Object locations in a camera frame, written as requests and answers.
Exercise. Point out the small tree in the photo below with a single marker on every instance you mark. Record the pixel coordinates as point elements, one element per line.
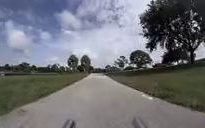
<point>121,62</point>

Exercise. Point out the grey concrete path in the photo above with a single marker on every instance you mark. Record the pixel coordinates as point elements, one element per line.
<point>96,96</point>

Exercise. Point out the tall tree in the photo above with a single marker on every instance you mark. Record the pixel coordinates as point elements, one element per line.
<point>85,62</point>
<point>72,61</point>

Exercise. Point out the distant row of trees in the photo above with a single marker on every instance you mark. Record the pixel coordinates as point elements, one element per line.
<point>23,67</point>

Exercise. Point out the large dark tree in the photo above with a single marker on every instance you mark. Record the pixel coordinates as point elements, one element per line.
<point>180,26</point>

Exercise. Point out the robot's own part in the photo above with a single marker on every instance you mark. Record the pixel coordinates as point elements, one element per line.
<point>138,123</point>
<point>69,124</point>

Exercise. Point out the grass field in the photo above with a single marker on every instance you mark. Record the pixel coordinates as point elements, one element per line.
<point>20,88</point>

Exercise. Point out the grass slope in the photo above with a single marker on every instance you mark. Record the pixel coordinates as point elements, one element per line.
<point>176,83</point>

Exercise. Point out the round tree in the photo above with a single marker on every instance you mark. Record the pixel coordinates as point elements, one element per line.
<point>140,58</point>

